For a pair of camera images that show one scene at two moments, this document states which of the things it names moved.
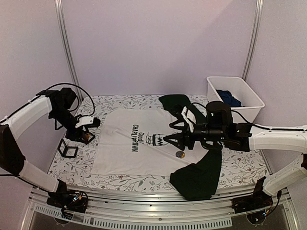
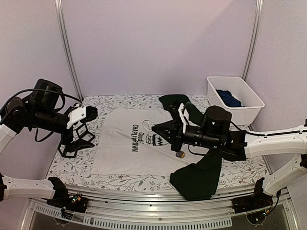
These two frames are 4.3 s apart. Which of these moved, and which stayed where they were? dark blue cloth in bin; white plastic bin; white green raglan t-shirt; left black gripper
Moved: left black gripper
Stayed: white plastic bin; white green raglan t-shirt; dark blue cloth in bin
